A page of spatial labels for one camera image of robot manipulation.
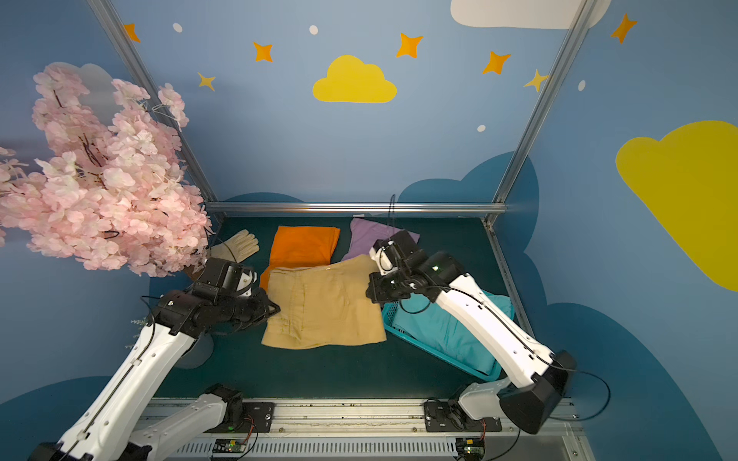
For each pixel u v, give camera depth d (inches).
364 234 45.1
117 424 15.0
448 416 25.6
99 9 26.6
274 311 27.2
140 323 28.7
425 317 35.0
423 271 18.6
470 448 28.7
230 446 28.3
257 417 29.3
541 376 15.3
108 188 17.9
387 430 28.9
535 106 34.8
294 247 42.3
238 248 43.7
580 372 15.9
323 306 29.5
